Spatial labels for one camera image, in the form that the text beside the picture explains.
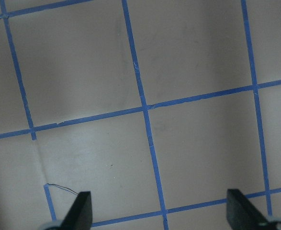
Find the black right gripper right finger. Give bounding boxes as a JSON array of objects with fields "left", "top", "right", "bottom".
[{"left": 226, "top": 189, "right": 272, "bottom": 230}]

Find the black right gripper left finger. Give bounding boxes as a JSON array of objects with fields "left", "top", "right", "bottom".
[{"left": 59, "top": 191, "right": 93, "bottom": 230}]

